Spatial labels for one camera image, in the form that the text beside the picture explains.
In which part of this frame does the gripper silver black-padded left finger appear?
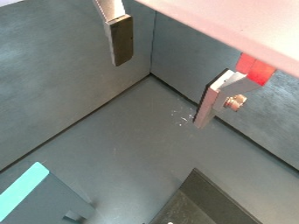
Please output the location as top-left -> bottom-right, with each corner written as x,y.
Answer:
92,0 -> 134,67

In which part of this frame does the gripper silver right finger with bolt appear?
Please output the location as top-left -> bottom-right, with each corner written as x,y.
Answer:
193,52 -> 277,130

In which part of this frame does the black curved stand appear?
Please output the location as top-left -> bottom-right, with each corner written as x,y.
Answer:
150,168 -> 263,224

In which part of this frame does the teal-edged grey block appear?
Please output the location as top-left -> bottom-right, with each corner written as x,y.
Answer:
0,162 -> 95,224

